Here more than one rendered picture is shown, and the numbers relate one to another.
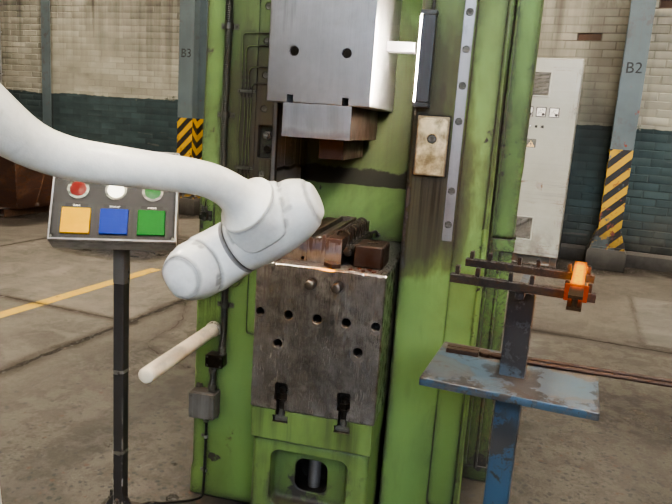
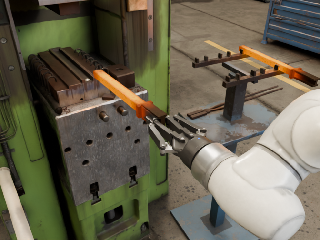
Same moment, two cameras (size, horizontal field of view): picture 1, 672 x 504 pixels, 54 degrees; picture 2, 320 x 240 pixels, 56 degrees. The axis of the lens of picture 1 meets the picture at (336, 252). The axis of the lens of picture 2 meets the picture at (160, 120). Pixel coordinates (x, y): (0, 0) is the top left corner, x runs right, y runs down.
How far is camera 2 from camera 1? 1.16 m
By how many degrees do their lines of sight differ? 48
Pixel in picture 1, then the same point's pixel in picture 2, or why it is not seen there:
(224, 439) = (36, 228)
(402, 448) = not seen: hidden behind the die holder
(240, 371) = (35, 186)
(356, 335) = (135, 133)
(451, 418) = not seen: hidden behind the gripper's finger
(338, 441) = (132, 191)
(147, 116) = not seen: outside the picture
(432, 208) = (141, 32)
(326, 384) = (121, 167)
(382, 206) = (70, 32)
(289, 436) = (104, 206)
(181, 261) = (296, 219)
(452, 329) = (158, 99)
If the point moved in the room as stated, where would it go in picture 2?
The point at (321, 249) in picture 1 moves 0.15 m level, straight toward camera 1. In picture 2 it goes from (94, 88) to (120, 100)
